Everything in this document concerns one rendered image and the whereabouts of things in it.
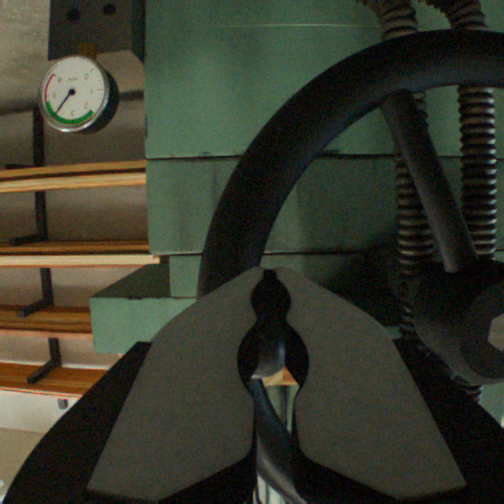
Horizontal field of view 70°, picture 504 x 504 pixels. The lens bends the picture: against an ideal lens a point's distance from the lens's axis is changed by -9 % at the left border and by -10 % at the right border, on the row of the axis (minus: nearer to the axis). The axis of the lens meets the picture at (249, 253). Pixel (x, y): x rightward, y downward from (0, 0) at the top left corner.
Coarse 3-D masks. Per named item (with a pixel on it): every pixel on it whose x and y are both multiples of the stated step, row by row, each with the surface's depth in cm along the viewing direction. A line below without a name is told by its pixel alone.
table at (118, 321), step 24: (168, 264) 57; (120, 288) 41; (144, 288) 41; (168, 288) 41; (96, 312) 38; (120, 312) 38; (144, 312) 38; (168, 312) 37; (384, 312) 31; (96, 336) 38; (120, 336) 38; (144, 336) 38
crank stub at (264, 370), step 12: (264, 324) 12; (276, 324) 13; (264, 336) 12; (276, 336) 12; (264, 348) 12; (276, 348) 12; (264, 360) 12; (276, 360) 12; (264, 372) 12; (276, 372) 13
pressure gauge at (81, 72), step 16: (80, 48) 30; (64, 64) 29; (80, 64) 29; (96, 64) 28; (48, 80) 29; (64, 80) 29; (80, 80) 29; (96, 80) 29; (112, 80) 30; (48, 96) 29; (64, 96) 29; (80, 96) 29; (96, 96) 29; (112, 96) 30; (48, 112) 29; (64, 112) 29; (80, 112) 29; (96, 112) 29; (112, 112) 31; (64, 128) 29; (80, 128) 29; (96, 128) 31
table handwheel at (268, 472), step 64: (384, 64) 16; (448, 64) 16; (320, 128) 17; (256, 192) 17; (448, 192) 17; (256, 256) 18; (384, 256) 32; (448, 256) 18; (448, 320) 17; (256, 384) 19
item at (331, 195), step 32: (160, 160) 36; (192, 160) 36; (224, 160) 35; (320, 160) 35; (352, 160) 35; (384, 160) 35; (448, 160) 35; (160, 192) 36; (192, 192) 36; (320, 192) 36; (352, 192) 35; (384, 192) 35; (160, 224) 36; (192, 224) 36; (288, 224) 36; (320, 224) 36; (352, 224) 36; (384, 224) 36
